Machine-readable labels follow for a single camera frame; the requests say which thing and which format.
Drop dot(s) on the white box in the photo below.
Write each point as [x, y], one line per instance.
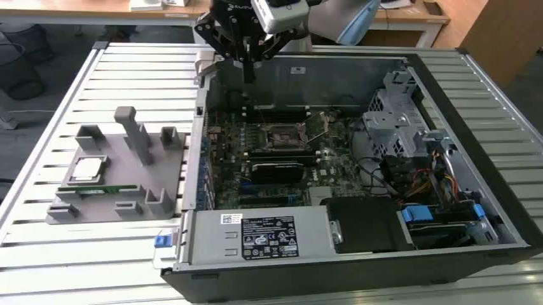
[145, 5]

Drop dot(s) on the silver chipset heatsink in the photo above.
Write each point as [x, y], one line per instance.
[320, 195]

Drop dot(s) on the black RAM slot bank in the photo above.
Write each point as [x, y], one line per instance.
[280, 115]
[284, 157]

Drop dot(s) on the green motherboard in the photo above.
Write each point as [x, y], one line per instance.
[339, 152]

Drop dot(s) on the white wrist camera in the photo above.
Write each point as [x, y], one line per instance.
[284, 17]

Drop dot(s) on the silver CPU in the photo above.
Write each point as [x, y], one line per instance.
[86, 168]

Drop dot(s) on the black expansion slot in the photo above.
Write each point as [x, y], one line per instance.
[263, 200]

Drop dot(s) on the grey case latch bracket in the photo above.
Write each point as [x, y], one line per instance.
[203, 62]

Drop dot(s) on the black open PC case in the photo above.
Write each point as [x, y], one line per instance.
[296, 282]

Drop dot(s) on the silver metal disk bay cage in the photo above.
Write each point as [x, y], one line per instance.
[389, 120]

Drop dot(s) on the hard disk in blue carrier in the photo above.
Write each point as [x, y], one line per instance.
[417, 214]

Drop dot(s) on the CPU socket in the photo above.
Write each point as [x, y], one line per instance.
[281, 137]

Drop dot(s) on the black mesh waste bin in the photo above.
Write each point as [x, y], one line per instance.
[36, 38]

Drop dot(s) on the blue case latch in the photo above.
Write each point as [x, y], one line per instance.
[161, 241]

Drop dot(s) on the wooden desk with white frame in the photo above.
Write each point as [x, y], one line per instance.
[84, 12]

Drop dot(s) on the black graphics card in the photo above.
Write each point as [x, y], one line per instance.
[275, 173]

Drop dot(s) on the grey parts rack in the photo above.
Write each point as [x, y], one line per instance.
[126, 178]

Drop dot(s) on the green RAM stick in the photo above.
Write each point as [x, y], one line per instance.
[118, 188]

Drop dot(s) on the pale blue teach pendant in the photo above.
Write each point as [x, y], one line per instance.
[356, 25]

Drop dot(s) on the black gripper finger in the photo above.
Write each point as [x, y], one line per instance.
[212, 35]
[283, 40]

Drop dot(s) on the black drive bay cover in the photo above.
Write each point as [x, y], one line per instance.
[364, 225]

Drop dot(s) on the brown wooden cabinet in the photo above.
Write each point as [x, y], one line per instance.
[500, 31]

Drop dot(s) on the silver power supply with label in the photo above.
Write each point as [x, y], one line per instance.
[207, 235]

